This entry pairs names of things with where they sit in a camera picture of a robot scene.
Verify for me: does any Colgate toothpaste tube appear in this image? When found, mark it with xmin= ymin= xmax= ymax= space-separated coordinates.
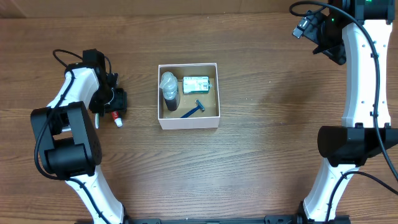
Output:
xmin=111 ymin=111 xmax=123 ymax=128

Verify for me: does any dark bottle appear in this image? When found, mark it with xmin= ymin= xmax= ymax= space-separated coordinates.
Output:
xmin=159 ymin=72 xmax=180 ymax=111

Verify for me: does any green soap bar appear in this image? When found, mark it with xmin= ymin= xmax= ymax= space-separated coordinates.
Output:
xmin=182 ymin=76 xmax=213 ymax=94

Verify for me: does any blue disposable razor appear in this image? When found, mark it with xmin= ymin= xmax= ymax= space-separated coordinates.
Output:
xmin=181 ymin=100 xmax=205 ymax=118

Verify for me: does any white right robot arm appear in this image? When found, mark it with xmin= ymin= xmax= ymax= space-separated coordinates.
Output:
xmin=293 ymin=0 xmax=397 ymax=223

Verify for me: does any green white toothbrush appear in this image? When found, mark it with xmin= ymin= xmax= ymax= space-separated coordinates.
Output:
xmin=95 ymin=113 xmax=100 ymax=129

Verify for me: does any white cardboard box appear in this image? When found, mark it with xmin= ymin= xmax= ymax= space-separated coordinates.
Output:
xmin=157 ymin=63 xmax=221 ymax=129

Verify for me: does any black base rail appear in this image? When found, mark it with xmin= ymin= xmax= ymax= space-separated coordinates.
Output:
xmin=74 ymin=213 xmax=351 ymax=224

